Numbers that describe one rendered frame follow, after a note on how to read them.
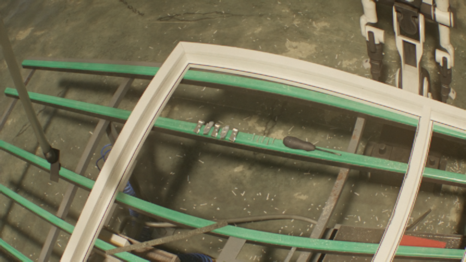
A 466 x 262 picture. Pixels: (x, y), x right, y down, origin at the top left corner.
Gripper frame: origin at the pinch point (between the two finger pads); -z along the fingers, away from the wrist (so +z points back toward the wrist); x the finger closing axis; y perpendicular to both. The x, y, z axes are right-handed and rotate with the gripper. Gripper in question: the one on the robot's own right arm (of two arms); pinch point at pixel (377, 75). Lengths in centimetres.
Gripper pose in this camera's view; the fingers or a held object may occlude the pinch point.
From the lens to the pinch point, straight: 282.0
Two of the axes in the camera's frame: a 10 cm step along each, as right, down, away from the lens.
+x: -4.3, 5.9, -6.8
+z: -1.1, -7.9, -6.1
